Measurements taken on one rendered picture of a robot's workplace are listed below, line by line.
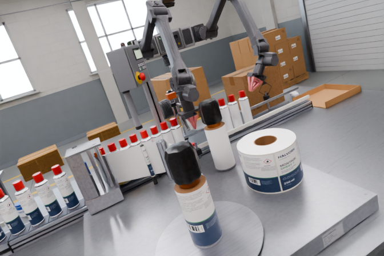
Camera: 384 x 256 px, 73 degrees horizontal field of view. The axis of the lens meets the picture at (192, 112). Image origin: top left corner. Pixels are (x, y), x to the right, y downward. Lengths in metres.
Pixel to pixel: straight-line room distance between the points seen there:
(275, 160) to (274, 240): 0.23
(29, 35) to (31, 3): 0.65
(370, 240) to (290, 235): 0.19
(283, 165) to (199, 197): 0.32
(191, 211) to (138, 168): 0.53
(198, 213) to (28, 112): 6.17
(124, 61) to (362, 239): 1.04
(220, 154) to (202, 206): 0.40
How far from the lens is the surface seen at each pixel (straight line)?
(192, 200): 0.69
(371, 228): 0.88
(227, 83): 1.81
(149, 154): 1.14
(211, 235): 0.76
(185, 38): 2.00
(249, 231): 0.79
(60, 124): 6.72
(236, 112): 1.42
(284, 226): 0.81
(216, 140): 1.04
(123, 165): 1.20
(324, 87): 2.06
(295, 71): 5.62
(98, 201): 1.17
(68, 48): 6.69
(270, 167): 0.87
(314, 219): 0.82
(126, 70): 1.22
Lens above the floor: 1.42
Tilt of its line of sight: 15 degrees down
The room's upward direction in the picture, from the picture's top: 17 degrees counter-clockwise
